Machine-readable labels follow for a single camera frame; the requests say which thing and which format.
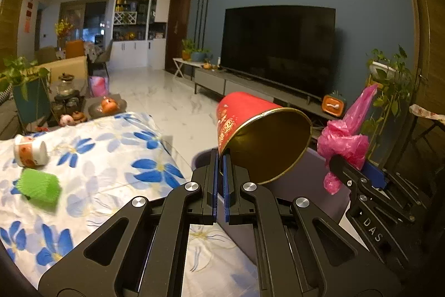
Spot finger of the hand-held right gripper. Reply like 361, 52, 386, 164
328, 154, 370, 195
361, 161, 423, 214

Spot plant in blue pot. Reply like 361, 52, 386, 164
191, 48, 212, 63

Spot folding stand with cloth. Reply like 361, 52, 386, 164
382, 104, 445, 177

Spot orange figurine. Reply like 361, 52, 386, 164
100, 97, 118, 113

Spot glass jar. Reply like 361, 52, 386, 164
57, 72, 76, 96

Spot green plant in teal pot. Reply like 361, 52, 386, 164
0, 56, 52, 127

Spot white glass display cabinet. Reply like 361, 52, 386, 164
113, 0, 168, 70

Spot green foam net sleeve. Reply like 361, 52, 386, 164
17, 168, 61, 204

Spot small white orange cup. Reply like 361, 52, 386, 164
13, 134, 48, 168

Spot grey plastic bin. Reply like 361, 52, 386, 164
191, 147, 352, 267

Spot red paper cup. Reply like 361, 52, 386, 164
215, 91, 313, 186

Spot pink plastic bag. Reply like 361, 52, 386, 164
317, 83, 379, 195

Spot grey dining chair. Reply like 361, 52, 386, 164
95, 39, 114, 64

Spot light wooden door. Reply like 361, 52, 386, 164
0, 0, 26, 62

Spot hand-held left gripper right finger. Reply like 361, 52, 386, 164
222, 156, 402, 297

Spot white folding side table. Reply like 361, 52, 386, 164
173, 57, 200, 79

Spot black flat television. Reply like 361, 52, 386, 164
221, 5, 337, 102

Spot grey and yellow sofa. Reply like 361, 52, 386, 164
0, 55, 88, 131

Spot dark round tray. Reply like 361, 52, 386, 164
88, 97, 130, 119

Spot wooden door with frame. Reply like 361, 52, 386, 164
402, 0, 445, 177

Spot yellow flower bouquet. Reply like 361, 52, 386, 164
54, 18, 74, 39

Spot orange desk clock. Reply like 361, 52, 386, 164
321, 90, 345, 117

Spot dark brown door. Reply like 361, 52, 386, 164
165, 0, 194, 72

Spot orange chair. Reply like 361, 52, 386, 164
65, 39, 86, 59

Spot pink gift bag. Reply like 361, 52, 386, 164
88, 75, 110, 98

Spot grey television cabinet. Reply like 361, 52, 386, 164
194, 67, 349, 125

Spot plant in orange pot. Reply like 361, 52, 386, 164
181, 39, 194, 60

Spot blue floral blanket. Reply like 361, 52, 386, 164
0, 111, 262, 297

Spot red wall decorations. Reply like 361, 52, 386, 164
26, 0, 36, 34

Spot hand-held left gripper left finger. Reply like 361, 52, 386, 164
38, 148, 219, 297

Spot tall leafy potted plant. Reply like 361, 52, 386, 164
361, 45, 418, 160

